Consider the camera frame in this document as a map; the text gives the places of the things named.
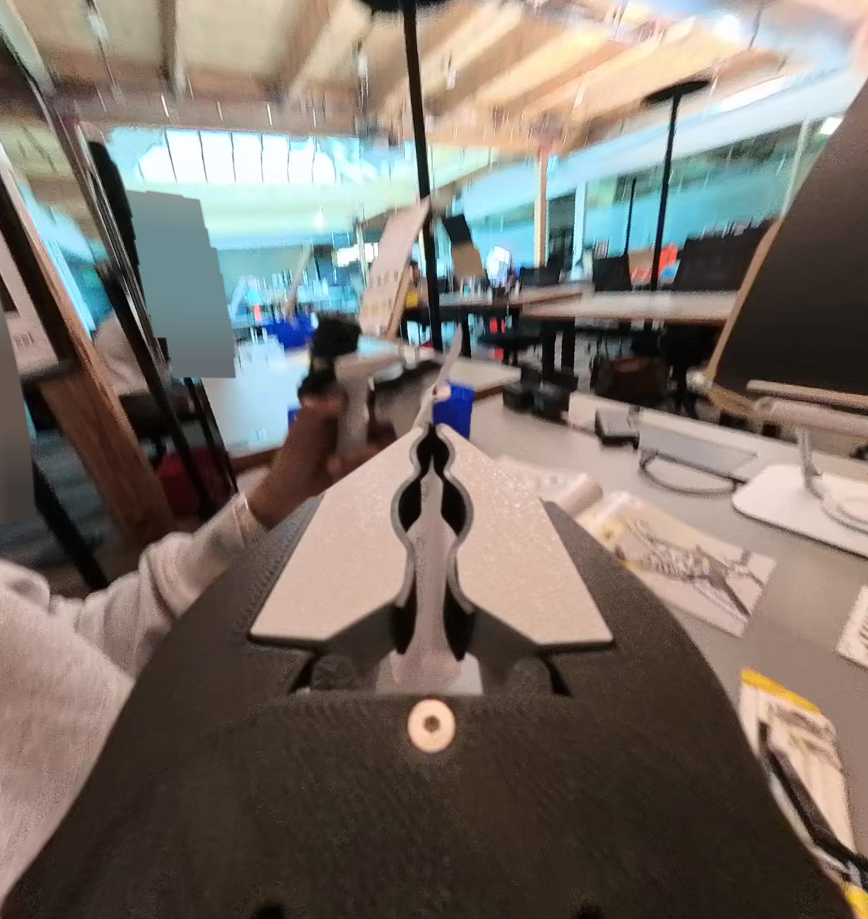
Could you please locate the dark bag under desk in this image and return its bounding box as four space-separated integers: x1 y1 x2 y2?
593 354 666 404

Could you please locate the wooden-edged long desk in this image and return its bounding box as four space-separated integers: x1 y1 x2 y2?
522 289 738 378

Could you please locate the wooden post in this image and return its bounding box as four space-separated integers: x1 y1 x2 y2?
0 172 178 534

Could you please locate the black tripod stand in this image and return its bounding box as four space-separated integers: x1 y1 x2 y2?
86 140 240 507

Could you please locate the yellow-edged printed packet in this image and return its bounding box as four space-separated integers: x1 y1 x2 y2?
737 668 866 887

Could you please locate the red object on floor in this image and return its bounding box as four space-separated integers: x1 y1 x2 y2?
156 451 214 519

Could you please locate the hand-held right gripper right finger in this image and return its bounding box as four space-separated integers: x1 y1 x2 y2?
434 424 614 660

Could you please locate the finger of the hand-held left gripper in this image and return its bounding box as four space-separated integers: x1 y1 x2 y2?
368 343 451 380

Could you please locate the person's grey sweater torso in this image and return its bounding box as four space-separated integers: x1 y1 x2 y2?
0 646 164 919

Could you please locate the black power adapter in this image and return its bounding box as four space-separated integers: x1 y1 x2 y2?
594 408 641 448

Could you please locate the person's left forearm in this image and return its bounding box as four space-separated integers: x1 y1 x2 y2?
0 492 273 690

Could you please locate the open instruction booklet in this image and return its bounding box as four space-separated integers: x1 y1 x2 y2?
527 459 777 638

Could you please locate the grey neighbouring desk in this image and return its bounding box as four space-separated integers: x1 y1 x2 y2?
203 336 523 457

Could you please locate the person's left hand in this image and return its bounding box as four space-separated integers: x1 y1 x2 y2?
251 393 399 531

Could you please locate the black cable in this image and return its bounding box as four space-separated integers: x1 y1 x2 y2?
637 447 740 498

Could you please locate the white printed sign board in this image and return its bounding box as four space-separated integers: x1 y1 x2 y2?
357 200 436 340

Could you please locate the black vertical pole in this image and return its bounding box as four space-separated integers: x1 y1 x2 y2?
398 0 447 354

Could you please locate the blue plastic bin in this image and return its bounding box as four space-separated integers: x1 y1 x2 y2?
433 382 476 440

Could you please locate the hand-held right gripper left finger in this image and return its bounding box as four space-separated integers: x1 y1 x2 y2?
249 427 435 658

